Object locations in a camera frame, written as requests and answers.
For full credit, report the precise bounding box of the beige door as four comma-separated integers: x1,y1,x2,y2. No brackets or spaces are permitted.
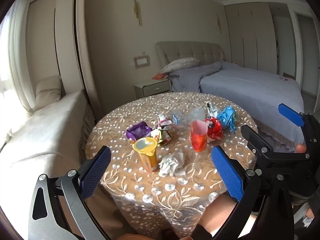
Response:
294,11,316,94

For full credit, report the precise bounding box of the beige upholstered headboard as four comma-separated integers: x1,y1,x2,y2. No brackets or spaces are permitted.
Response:
155,41,224,73

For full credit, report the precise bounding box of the bed with grey sheet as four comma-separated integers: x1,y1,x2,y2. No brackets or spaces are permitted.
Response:
170,61,305,153

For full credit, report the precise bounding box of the silver foil wrapper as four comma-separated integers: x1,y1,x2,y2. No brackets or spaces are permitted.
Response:
206,101,218,117

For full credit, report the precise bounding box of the cream cushion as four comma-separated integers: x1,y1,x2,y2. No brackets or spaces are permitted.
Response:
35,75,62,111

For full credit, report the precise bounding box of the blue foil wrapper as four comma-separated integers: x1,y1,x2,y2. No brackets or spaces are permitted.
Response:
217,105,237,132

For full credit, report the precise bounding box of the beige sofa with cushion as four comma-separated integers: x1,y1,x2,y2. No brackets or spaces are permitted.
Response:
0,90,97,205

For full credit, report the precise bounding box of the beige nightstand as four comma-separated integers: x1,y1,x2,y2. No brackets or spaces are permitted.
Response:
133,79,172,99

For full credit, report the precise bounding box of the white pink squeezed tube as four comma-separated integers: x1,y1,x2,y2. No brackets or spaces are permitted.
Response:
157,114,173,128

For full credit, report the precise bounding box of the grey duvet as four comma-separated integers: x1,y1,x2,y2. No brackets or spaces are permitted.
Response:
169,61,240,93

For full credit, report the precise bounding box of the beige frilled pillow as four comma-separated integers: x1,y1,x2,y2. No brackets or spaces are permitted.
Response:
160,57,200,75

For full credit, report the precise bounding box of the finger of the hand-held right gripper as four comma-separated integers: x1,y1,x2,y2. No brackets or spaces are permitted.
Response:
241,124,309,166
278,103,313,135

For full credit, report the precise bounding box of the embroidered beige tablecloth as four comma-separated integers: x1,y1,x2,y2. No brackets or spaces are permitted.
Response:
85,92,259,239

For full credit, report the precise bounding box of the red foil wrapper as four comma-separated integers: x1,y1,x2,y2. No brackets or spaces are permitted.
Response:
204,117,223,142

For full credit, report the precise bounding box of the person's leg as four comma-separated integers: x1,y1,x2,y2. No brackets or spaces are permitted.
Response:
199,194,238,239

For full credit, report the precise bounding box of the clear plastic bag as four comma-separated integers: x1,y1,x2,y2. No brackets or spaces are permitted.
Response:
187,107,206,124

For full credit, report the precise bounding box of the white tissue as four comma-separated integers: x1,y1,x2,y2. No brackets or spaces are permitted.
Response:
159,152,187,177

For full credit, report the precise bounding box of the orange plastic cup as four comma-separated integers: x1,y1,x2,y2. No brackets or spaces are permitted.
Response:
190,120,208,152

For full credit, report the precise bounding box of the colourful paper wrapper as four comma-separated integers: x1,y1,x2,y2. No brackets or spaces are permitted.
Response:
150,125,173,147

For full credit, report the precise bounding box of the yellow plastic cup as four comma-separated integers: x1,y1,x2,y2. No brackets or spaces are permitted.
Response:
132,137,159,173

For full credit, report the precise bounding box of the white curtain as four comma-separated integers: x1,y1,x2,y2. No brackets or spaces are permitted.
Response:
0,0,37,117

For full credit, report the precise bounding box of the beige wardrobe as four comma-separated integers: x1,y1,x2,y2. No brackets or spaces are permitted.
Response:
224,2,278,75

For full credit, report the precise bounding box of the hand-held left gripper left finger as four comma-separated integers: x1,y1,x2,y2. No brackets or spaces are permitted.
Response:
27,145,112,240

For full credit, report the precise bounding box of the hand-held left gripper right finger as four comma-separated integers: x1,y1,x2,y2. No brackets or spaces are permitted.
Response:
211,145,295,240

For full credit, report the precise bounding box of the framed wall switch panel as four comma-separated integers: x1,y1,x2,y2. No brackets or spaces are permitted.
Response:
134,52,151,68

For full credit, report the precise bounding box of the blue pack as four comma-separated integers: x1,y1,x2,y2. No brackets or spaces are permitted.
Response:
171,110,187,126

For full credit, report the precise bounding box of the purple snack bag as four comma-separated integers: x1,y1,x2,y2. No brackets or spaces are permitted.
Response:
126,121,152,142

